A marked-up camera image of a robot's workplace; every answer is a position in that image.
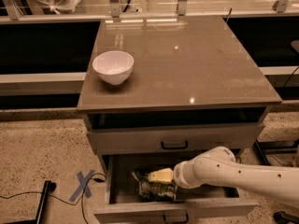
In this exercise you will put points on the black top drawer handle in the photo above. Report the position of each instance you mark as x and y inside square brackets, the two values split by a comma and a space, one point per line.
[174, 145]

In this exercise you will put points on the black stand leg right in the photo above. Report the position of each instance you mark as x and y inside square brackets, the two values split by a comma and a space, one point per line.
[276, 153]

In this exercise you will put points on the green jalapeno chip bag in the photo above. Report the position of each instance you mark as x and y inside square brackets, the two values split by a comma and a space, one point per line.
[153, 191]

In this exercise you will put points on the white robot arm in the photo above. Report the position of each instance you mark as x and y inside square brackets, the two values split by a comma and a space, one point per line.
[218, 167]

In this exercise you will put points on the open middle drawer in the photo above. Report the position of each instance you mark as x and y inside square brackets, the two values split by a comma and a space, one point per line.
[123, 204]

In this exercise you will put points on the black drawer handle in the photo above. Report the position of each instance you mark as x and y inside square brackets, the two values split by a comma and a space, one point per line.
[174, 145]
[176, 219]

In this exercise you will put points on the black middle drawer handle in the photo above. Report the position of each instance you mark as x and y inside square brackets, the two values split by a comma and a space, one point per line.
[176, 219]

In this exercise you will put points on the black stand leg left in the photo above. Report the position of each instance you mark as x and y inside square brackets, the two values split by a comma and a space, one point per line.
[48, 188]

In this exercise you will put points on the white bowl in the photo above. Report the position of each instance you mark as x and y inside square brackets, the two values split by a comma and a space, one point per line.
[114, 67]

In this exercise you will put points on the black object bottom right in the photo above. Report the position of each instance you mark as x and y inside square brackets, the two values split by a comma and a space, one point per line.
[282, 217]

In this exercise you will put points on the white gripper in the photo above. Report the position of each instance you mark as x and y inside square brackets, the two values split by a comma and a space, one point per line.
[179, 174]

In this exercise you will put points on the blue tape cross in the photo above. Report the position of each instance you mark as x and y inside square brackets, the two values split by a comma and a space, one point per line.
[82, 185]

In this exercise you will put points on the metal railing post left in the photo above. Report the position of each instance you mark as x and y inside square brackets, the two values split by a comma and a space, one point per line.
[13, 10]

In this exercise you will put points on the black stand leg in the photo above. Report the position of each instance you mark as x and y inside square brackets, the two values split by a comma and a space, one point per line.
[276, 153]
[48, 188]

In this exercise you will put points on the grey drawer cabinet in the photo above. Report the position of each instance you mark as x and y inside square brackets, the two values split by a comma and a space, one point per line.
[187, 71]

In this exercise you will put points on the metal railing post middle-left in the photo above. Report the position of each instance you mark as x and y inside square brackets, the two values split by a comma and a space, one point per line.
[115, 8]

